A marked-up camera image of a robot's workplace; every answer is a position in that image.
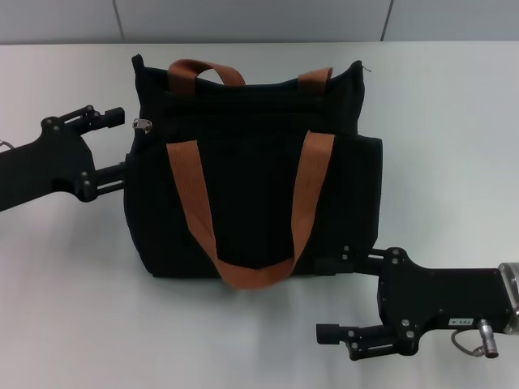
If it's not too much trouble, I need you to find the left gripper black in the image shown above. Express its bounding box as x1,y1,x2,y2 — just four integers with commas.
0,105,131,212

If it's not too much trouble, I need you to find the right gripper grey cable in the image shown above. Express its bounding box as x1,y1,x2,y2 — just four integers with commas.
451,329,502,360

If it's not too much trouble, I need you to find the black bag with brown handles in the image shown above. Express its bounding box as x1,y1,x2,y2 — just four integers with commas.
122,53,384,291

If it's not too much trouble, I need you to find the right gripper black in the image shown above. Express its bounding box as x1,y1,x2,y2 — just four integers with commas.
316,244,513,362

